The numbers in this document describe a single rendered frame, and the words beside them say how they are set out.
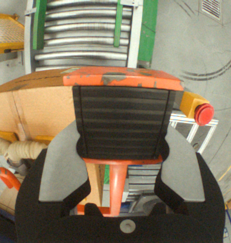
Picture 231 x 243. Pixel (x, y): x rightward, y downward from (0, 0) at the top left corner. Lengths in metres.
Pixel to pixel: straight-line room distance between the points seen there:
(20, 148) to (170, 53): 1.40
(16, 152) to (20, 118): 0.10
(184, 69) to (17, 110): 1.46
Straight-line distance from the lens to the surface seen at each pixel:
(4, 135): 0.44
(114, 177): 0.17
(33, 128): 0.36
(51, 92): 0.28
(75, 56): 0.79
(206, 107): 0.38
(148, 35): 1.36
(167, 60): 1.41
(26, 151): 0.29
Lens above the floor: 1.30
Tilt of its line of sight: 59 degrees down
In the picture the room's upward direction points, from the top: 178 degrees counter-clockwise
